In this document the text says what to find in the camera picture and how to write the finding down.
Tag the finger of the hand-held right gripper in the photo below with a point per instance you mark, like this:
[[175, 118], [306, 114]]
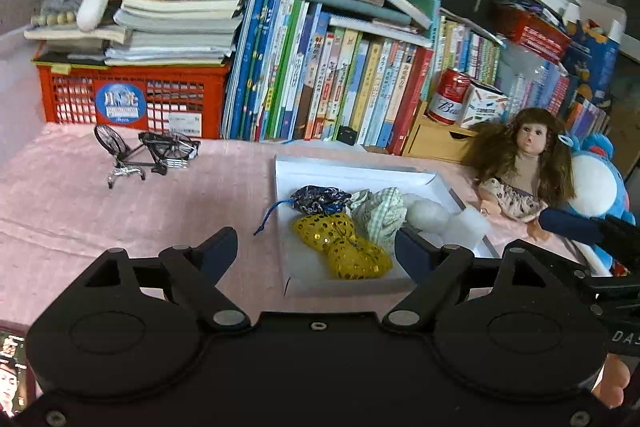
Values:
[[565, 224]]

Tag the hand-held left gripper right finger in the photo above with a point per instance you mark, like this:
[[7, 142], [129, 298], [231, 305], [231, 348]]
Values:
[[412, 253]]

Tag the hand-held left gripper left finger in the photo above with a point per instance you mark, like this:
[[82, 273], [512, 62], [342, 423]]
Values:
[[222, 248]]

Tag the white fluffy ball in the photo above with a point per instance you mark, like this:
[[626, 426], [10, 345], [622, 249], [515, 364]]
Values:
[[430, 214]]

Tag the green speckled cloth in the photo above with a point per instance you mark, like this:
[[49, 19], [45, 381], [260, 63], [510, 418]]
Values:
[[380, 212]]

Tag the yellow sequin pouch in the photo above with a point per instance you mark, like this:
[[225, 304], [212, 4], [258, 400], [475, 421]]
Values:
[[345, 247]]

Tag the white shallow cardboard box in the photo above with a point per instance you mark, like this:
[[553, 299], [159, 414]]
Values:
[[310, 177]]

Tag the person's right hand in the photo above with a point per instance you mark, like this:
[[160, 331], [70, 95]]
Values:
[[612, 387]]

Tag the blue and white plush toy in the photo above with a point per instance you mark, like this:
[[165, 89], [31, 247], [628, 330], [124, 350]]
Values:
[[595, 187]]

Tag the brown-haired doll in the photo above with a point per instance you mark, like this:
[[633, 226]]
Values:
[[530, 142]]

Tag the small wooden drawer box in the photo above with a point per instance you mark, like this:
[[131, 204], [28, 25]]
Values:
[[430, 142]]

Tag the black toy bicycle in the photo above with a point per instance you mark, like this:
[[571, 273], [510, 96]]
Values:
[[160, 147]]

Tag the small black box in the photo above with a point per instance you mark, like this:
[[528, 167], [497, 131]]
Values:
[[346, 136]]

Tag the white printed carton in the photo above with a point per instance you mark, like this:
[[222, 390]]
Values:
[[485, 107]]

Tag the red drink can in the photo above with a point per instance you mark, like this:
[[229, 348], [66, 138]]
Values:
[[447, 97]]

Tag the clear plastic bag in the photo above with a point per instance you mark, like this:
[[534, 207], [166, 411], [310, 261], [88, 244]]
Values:
[[525, 59]]

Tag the blue printed carton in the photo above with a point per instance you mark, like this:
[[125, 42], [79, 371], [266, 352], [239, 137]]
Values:
[[595, 57]]

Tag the row of tall picture books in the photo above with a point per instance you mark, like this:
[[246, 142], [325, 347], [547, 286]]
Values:
[[325, 82]]

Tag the row of thin paperback books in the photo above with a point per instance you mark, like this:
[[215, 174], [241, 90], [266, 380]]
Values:
[[475, 52]]

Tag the red plastic basket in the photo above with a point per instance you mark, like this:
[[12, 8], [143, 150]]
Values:
[[535, 32]]

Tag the red plastic crate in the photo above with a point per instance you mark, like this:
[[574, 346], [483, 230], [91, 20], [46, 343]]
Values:
[[75, 102]]

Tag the stack of flat books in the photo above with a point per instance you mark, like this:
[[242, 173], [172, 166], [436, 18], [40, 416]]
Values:
[[175, 22]]

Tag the smartphone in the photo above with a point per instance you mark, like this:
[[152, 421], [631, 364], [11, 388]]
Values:
[[12, 372]]

